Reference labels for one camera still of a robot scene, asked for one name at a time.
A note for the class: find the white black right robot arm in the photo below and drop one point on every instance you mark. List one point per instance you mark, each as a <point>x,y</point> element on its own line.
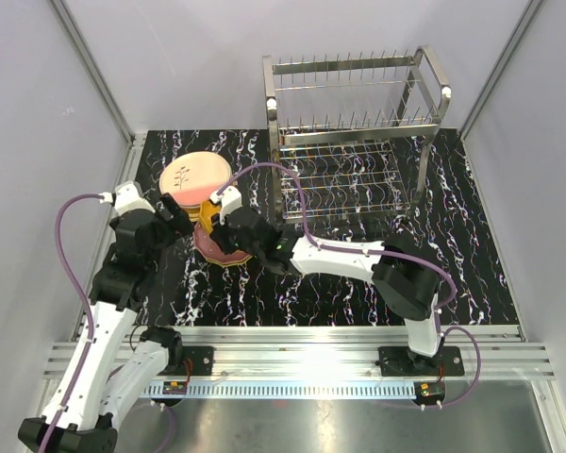
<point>409,286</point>

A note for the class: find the tan plates under leaf plate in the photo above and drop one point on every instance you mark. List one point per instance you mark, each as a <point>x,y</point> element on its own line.
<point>195,212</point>

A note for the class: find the stainless steel dish rack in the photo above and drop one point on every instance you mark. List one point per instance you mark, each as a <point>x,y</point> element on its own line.
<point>350,135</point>

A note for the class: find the white slotted cable duct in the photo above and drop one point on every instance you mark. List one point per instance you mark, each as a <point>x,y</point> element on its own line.
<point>394,390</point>

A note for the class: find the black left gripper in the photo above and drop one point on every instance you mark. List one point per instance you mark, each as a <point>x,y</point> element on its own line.
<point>180,218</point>

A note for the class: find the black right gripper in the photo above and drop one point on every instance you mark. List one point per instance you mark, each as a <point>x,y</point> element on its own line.
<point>219,234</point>

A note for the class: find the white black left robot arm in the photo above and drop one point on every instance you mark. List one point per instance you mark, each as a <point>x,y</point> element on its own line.
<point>93,397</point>

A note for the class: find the pink dotted scalloped plate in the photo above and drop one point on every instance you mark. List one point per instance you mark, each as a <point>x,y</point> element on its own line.
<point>212,253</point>

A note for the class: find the orange dotted scalloped plate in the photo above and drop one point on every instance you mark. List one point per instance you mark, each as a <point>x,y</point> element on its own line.
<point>209,216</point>

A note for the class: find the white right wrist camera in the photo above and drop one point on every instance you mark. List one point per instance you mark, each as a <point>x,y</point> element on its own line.
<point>227,200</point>

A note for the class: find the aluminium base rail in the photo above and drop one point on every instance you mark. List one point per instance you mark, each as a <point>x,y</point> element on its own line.
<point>350,353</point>

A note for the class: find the beige pink leaf plate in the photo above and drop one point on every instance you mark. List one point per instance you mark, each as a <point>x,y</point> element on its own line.
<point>200,163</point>

